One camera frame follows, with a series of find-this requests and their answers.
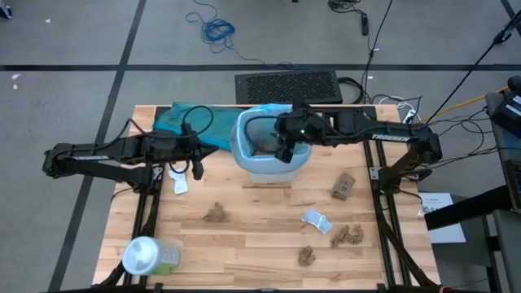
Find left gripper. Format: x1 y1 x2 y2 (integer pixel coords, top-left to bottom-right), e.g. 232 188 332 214
161 133 220 164

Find black cable bundle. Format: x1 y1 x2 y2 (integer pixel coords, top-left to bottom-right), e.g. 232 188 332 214
327 0 364 14

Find wipes canister with green label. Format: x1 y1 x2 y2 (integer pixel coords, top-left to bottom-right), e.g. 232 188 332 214
121 235 181 277

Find white plastic wrapper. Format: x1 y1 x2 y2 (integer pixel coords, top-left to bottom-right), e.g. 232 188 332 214
300 208 334 236

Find yellow cable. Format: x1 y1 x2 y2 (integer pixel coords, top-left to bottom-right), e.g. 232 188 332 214
418 85 510 123

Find black perforated floor panel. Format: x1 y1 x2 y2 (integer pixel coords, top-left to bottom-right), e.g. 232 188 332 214
234 68 344 105

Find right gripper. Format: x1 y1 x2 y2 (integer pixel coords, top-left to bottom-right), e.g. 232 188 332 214
274 108 329 147

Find blue coiled cable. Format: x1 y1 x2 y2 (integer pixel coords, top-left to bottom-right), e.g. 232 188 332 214
186 0 313 71

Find black stand pole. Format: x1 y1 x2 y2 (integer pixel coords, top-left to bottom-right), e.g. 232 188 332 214
425 10 521 123

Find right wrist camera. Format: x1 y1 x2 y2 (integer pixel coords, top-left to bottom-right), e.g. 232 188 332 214
278 141 297 164

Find teal trash bag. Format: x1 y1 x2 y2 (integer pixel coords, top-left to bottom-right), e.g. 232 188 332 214
152 101 245 152

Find grey cart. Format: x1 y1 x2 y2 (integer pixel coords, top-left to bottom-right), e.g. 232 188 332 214
484 91 521 293

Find tangled black cables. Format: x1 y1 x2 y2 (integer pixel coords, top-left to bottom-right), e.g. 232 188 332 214
422 106 500 170

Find brown printed paper packet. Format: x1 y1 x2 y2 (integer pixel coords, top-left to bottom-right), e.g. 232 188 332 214
331 172 357 201

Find black aluminium table frame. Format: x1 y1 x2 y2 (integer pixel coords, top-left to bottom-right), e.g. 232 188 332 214
93 104 441 293

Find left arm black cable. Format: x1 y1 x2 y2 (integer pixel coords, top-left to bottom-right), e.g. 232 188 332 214
121 104 215 176

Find white cable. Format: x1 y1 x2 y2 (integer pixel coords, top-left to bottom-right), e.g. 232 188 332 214
376 94 410 111

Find white printed paper sheet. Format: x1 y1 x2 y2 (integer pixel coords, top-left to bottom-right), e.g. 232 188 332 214
417 192 467 244

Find long brown paper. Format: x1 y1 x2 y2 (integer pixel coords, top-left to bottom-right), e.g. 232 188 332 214
330 224 365 249

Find black coiled cable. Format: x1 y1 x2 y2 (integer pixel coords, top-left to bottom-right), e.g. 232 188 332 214
337 76 367 105

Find white plastic trash bin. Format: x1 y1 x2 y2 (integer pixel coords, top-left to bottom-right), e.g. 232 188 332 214
247 169 299 184

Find black beam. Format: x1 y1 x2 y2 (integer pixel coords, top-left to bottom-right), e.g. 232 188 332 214
424 185 521 232

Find brown paper ball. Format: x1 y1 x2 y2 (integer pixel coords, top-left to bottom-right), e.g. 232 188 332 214
297 245 317 268
202 202 227 224

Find black device with labels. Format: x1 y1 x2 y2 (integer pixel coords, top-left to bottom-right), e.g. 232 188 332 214
489 75 521 139

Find light blue trash bag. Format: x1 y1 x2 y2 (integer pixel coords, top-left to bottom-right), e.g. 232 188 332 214
230 103 313 174

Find long black floor cable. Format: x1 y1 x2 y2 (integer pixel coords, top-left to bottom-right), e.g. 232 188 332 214
363 0 395 94

